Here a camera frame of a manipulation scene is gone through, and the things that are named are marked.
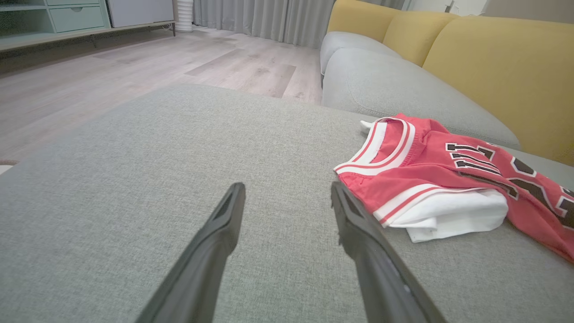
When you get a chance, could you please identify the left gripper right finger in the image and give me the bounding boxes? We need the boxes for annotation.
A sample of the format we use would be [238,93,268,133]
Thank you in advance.
[330,181,447,323]

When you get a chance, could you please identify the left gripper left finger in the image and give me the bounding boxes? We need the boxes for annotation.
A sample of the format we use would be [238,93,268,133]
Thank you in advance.
[135,182,247,323]

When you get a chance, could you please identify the red basketball jersey white sleeves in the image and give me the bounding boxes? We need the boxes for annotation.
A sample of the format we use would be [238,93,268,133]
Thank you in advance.
[333,113,574,263]

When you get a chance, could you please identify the large grey sofa ottoman cushion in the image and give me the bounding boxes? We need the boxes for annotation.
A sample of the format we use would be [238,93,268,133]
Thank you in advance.
[0,84,574,323]

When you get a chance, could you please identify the grey sofa seat cushion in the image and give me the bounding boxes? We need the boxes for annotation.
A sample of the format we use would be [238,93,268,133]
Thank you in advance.
[320,31,402,75]
[322,48,522,151]

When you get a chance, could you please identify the yellow sofa back cushion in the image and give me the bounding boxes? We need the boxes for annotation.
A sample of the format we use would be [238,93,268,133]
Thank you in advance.
[383,11,458,67]
[423,17,574,167]
[327,0,400,44]

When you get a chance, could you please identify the white ribbed cylindrical appliance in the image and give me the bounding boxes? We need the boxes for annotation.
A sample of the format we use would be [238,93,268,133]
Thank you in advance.
[174,0,195,33]

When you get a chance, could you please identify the grey curtain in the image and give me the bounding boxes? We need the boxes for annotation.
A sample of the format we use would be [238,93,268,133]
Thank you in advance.
[193,0,407,49]

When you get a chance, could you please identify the pale green TV cabinet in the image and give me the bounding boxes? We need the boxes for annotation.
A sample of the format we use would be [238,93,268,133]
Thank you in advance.
[0,0,176,52]

